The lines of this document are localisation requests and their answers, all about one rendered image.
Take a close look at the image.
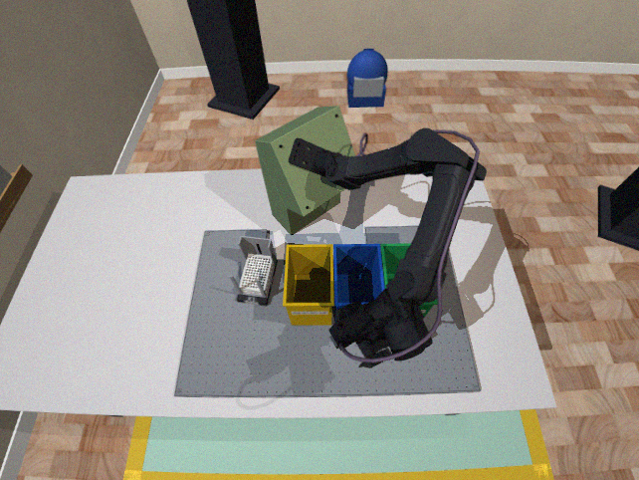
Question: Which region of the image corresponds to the yellow bin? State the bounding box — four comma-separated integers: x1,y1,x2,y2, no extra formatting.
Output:
283,244,334,326

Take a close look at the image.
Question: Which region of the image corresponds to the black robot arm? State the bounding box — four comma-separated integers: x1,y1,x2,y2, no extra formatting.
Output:
289,128,474,354

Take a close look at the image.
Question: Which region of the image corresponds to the blue open bin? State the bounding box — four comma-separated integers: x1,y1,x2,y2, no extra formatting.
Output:
333,244,384,310

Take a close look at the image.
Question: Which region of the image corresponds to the green bin with label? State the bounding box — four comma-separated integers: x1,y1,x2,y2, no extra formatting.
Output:
380,243,437,318

